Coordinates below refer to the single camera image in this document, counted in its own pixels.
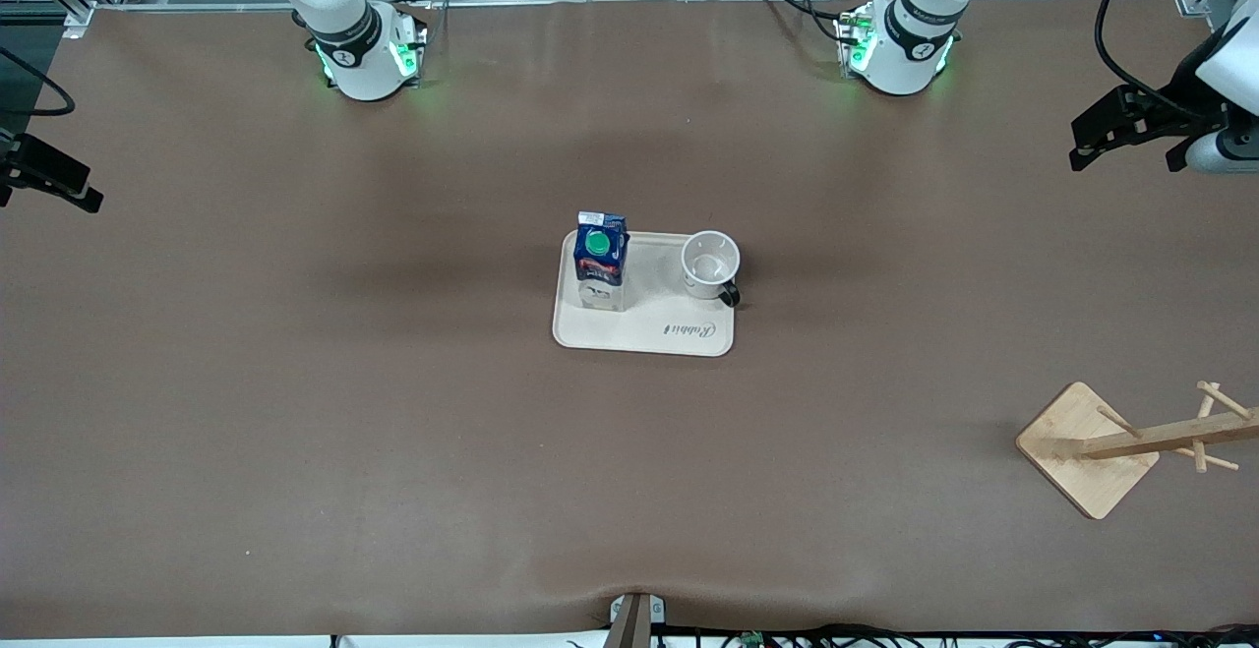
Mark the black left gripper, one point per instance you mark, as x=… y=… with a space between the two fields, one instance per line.
x=1183 y=103

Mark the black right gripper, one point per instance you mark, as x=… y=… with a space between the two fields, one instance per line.
x=39 y=168

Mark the blue milk carton green cap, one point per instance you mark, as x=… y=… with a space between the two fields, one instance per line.
x=600 y=265

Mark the wooden cup rack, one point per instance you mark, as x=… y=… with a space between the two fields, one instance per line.
x=1082 y=456

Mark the brown table cover sheet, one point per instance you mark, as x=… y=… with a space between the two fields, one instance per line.
x=393 y=481

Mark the beige plastic tray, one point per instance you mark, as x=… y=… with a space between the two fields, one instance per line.
x=669 y=328

